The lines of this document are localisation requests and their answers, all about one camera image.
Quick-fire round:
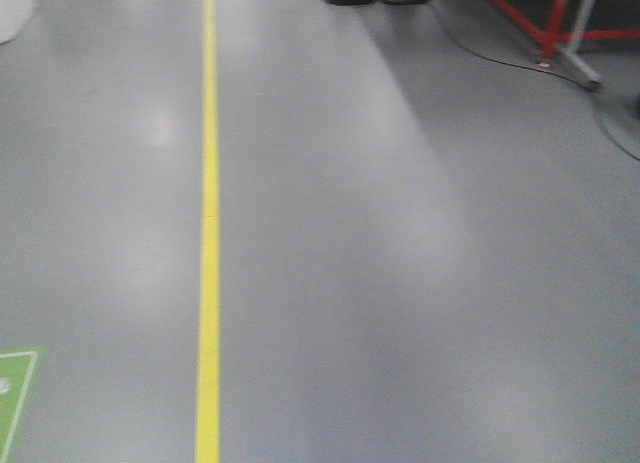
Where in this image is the green floor sign sticker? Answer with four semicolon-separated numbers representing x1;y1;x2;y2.
1;347;42;463

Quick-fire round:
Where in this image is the black floor power cable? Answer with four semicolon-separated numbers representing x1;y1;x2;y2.
429;0;640;162

